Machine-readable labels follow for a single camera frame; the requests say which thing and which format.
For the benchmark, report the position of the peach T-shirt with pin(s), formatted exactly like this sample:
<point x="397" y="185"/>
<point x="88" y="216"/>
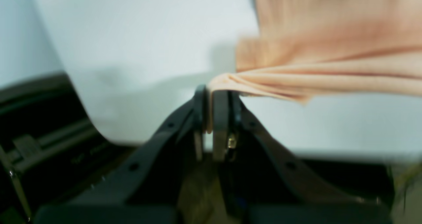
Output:
<point x="308" y="48"/>

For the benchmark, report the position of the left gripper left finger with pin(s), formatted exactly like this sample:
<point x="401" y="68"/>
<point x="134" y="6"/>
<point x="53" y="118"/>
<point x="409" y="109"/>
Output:
<point x="144" y="189"/>

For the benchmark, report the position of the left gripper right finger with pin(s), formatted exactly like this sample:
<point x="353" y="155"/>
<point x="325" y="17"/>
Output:
<point x="267" y="184"/>

